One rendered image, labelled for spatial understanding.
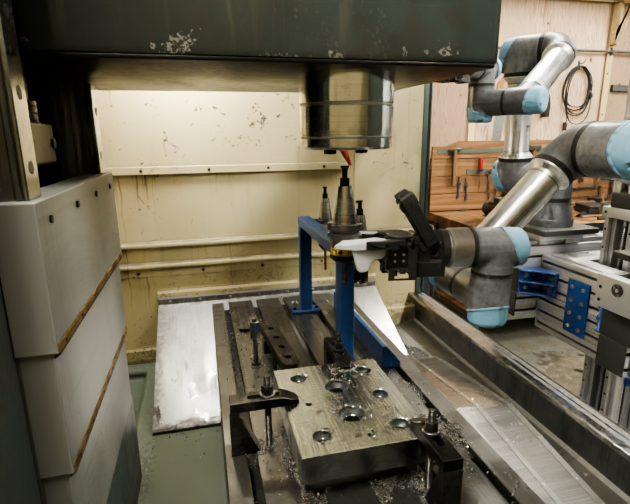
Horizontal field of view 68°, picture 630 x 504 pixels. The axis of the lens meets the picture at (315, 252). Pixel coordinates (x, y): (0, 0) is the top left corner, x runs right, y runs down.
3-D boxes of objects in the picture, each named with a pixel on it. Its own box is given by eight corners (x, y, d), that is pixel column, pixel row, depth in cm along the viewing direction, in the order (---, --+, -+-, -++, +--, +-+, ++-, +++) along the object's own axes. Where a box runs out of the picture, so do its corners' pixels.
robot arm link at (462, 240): (477, 231, 83) (458, 223, 91) (452, 232, 82) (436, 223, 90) (473, 272, 85) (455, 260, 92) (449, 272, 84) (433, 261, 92)
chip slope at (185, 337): (373, 335, 205) (375, 279, 199) (457, 429, 140) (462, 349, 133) (164, 359, 185) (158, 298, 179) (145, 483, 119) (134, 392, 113)
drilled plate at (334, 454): (372, 377, 107) (373, 357, 105) (433, 460, 79) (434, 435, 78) (273, 391, 101) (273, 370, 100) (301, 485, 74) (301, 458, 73)
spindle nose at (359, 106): (285, 148, 84) (283, 78, 81) (359, 147, 91) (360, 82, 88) (328, 151, 70) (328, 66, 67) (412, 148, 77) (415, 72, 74)
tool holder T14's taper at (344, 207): (329, 221, 85) (328, 184, 84) (352, 220, 86) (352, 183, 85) (336, 226, 81) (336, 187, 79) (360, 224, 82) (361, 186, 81)
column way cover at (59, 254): (139, 397, 107) (113, 171, 94) (97, 585, 62) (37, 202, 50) (116, 400, 106) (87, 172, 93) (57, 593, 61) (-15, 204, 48)
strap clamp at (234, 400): (297, 435, 93) (295, 367, 89) (301, 445, 90) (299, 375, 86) (230, 446, 90) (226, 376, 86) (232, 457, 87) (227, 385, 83)
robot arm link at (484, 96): (498, 122, 132) (501, 81, 130) (460, 123, 140) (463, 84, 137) (507, 122, 138) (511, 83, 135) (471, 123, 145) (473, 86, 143)
